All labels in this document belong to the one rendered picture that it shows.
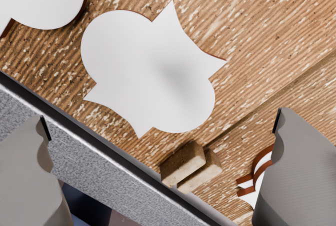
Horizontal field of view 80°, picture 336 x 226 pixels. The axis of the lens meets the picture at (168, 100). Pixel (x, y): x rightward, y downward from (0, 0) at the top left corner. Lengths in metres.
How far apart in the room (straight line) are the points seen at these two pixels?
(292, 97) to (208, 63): 0.10
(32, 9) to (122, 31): 0.07
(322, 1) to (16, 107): 0.32
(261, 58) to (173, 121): 0.11
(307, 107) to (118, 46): 0.21
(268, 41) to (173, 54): 0.09
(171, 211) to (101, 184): 0.13
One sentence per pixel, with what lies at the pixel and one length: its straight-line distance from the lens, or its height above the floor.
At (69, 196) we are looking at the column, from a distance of 0.68.
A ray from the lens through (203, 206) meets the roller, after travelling 0.37.
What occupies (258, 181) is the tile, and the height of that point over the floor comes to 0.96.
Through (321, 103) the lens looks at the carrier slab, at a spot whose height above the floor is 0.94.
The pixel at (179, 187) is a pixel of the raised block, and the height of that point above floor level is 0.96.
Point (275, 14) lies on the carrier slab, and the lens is 0.21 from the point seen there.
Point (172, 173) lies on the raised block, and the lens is 0.24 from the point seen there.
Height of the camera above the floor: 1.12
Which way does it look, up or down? 62 degrees down
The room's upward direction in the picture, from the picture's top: 176 degrees clockwise
